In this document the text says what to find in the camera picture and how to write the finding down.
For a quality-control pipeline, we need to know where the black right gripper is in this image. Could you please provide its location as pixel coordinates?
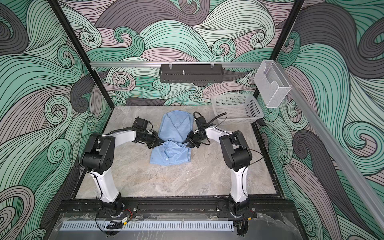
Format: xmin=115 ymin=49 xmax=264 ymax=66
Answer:
xmin=181 ymin=130 xmax=206 ymax=149

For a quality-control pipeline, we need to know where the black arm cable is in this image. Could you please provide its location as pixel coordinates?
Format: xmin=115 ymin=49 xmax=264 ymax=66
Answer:
xmin=68 ymin=127 xmax=145 ymax=199
xmin=192 ymin=111 xmax=228 ymax=128

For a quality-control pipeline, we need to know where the aluminium wall rail right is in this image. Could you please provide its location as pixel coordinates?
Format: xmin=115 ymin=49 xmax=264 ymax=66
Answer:
xmin=277 ymin=63 xmax=384 ymax=230

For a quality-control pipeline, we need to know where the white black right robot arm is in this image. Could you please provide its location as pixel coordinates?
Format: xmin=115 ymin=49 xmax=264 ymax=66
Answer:
xmin=184 ymin=116 xmax=253 ymax=218

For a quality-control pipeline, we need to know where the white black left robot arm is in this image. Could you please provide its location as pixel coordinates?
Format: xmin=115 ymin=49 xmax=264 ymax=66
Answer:
xmin=80 ymin=117 xmax=165 ymax=217

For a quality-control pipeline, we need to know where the black frame post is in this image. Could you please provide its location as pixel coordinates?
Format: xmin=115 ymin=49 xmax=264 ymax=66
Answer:
xmin=48 ymin=0 xmax=115 ymax=110
xmin=253 ymin=0 xmax=306 ymax=98

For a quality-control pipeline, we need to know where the white plastic mesh basket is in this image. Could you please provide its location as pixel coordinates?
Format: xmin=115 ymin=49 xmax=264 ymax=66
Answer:
xmin=211 ymin=94 xmax=264 ymax=125

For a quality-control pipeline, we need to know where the black frame post left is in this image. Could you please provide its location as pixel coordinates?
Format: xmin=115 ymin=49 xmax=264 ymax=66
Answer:
xmin=48 ymin=0 xmax=115 ymax=110

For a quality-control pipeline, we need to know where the light blue long sleeve shirt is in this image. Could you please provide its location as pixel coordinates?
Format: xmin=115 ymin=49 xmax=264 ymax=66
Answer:
xmin=150 ymin=110 xmax=194 ymax=167

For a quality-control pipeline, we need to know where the white slotted cable duct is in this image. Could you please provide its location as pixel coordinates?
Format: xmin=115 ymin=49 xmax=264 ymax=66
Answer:
xmin=59 ymin=220 xmax=235 ymax=232

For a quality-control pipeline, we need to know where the black frame post right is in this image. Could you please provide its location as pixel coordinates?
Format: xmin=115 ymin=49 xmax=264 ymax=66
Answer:
xmin=253 ymin=0 xmax=306 ymax=98

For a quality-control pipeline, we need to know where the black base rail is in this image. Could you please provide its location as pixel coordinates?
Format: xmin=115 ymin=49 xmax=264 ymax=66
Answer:
xmin=55 ymin=196 xmax=299 ymax=220

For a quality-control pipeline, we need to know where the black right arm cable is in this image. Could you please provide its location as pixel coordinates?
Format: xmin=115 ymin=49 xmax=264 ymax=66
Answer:
xmin=192 ymin=111 xmax=228 ymax=128

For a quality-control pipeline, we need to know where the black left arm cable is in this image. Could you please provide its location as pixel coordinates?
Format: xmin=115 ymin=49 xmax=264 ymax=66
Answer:
xmin=68 ymin=127 xmax=145 ymax=199

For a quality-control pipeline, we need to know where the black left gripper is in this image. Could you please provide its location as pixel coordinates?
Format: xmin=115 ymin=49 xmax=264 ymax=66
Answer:
xmin=139 ymin=130 xmax=165 ymax=149

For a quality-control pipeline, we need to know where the aluminium wall rail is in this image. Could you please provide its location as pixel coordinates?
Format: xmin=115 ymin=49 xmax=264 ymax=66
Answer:
xmin=277 ymin=63 xmax=384 ymax=230
xmin=90 ymin=61 xmax=261 ymax=69

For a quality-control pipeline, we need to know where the aluminium wall rail back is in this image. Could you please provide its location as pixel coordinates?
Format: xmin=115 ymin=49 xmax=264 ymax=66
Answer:
xmin=90 ymin=61 xmax=261 ymax=69

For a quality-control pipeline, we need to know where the black perforated wall tray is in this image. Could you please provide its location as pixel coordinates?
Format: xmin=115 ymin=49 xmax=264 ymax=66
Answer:
xmin=159 ymin=65 xmax=224 ymax=86

